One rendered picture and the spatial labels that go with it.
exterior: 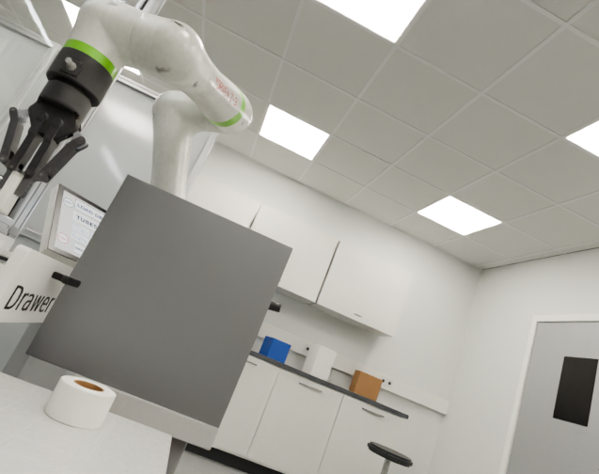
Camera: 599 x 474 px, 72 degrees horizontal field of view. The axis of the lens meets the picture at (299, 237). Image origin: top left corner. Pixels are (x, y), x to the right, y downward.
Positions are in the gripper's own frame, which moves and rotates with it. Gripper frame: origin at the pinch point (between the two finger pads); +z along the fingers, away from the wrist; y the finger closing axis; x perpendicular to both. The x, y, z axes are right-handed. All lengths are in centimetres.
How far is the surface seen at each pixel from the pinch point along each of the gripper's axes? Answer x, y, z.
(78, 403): -17.3, 26.6, 21.9
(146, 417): 10.7, 34.0, 27.1
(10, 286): -8.4, 10.3, 12.8
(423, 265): 359, 256, -144
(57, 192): 87, -28, -17
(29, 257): -8.1, 10.4, 8.3
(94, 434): -17.3, 29.7, 24.5
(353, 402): 288, 191, 25
